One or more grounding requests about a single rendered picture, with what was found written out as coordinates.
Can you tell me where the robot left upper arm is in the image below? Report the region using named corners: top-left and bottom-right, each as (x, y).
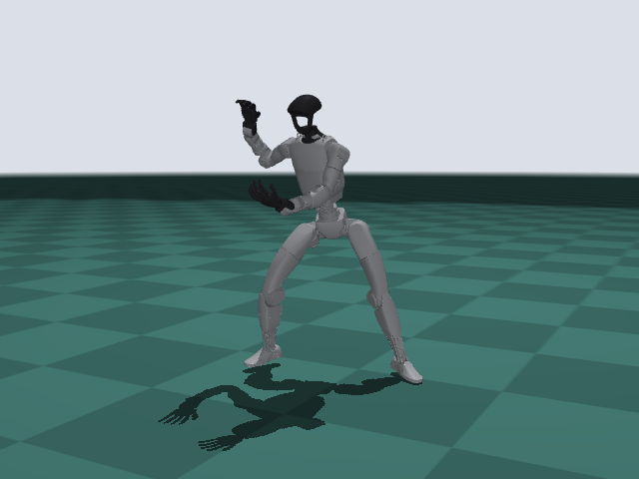
top-left (311, 142), bottom-right (350, 196)

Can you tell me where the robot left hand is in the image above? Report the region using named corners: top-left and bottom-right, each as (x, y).
top-left (249, 179), bottom-right (295, 212)

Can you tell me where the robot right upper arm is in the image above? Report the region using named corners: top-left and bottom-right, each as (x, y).
top-left (259, 138), bottom-right (294, 169)

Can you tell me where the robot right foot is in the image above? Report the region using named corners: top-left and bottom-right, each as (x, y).
top-left (245, 345), bottom-right (283, 367)

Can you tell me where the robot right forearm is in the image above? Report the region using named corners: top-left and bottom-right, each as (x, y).
top-left (243, 127), bottom-right (272, 156)

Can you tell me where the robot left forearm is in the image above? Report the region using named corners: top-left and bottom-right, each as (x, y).
top-left (280, 188), bottom-right (330, 217)

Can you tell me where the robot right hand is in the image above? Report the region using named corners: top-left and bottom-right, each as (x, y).
top-left (236, 100), bottom-right (261, 136)

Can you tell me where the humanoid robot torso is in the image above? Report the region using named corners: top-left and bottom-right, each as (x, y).
top-left (290, 133), bottom-right (347, 240)

